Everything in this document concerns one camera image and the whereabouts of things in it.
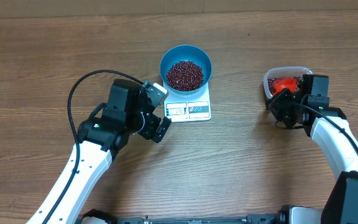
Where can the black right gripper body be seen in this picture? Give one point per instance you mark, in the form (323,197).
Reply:
(281,107)

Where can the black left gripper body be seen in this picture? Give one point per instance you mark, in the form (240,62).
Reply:
(150,126)

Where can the orange plastic measuring scoop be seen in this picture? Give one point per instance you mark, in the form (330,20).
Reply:
(283,83)

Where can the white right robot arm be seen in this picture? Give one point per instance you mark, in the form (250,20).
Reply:
(329,128)

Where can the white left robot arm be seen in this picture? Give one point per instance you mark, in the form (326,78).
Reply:
(98,140)

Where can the white digital kitchen scale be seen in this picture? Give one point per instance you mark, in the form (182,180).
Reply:
(188,108)

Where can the red beans in bowl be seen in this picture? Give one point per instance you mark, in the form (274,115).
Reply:
(185,76)

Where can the teal blue bowl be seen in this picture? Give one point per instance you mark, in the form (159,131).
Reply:
(186,53)

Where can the red adzuki beans in container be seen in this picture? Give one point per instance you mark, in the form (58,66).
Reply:
(272,80)

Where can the clear plastic food container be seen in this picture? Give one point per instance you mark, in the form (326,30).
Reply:
(283,72)

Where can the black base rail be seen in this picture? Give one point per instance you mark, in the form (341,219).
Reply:
(95,216)

